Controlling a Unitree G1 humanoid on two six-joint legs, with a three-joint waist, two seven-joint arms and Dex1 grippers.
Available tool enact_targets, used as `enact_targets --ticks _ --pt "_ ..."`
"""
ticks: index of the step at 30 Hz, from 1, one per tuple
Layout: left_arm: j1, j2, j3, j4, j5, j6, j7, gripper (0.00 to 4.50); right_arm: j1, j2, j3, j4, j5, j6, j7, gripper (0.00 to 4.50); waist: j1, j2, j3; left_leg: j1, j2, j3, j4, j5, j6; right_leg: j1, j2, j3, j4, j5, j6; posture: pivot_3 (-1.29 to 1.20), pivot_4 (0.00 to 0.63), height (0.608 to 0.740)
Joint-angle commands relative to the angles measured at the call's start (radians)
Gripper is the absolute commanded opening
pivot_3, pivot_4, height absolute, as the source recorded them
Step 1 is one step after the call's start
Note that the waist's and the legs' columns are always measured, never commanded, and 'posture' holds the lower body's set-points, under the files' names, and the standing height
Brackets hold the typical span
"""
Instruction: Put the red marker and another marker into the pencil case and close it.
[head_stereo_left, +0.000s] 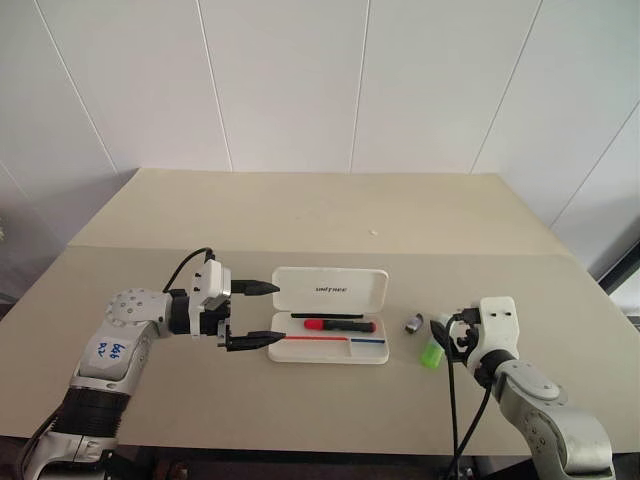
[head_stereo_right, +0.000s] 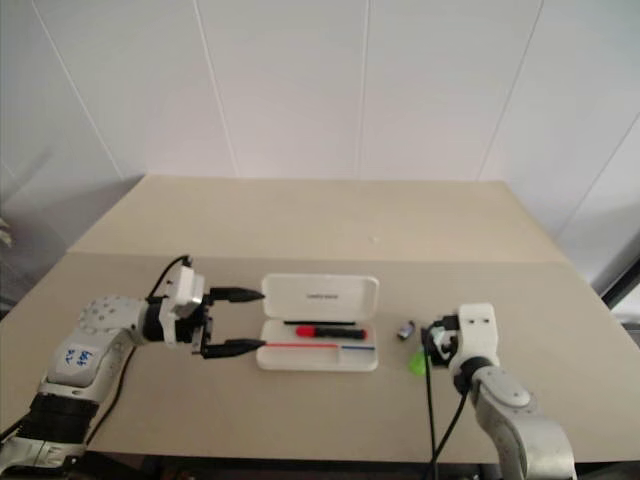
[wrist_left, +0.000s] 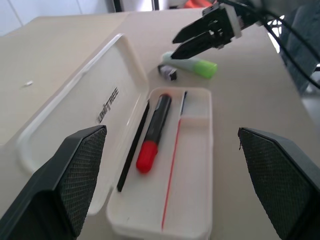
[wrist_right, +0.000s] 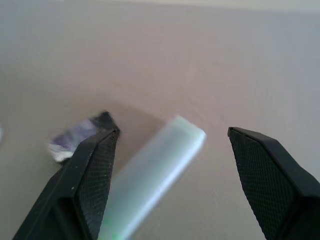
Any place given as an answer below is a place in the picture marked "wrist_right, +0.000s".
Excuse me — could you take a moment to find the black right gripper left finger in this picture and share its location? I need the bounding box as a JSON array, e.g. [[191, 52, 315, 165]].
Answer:
[[11, 127, 121, 240]]

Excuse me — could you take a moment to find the small purple foil wrapper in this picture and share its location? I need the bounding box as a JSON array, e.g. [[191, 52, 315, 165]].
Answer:
[[46, 110, 118, 164]]

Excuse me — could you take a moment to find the white marker with green print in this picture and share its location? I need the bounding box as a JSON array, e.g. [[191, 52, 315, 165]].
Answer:
[[97, 114, 208, 240]]

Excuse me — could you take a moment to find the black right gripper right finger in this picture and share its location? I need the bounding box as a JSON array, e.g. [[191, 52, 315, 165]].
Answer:
[[227, 126, 320, 240]]

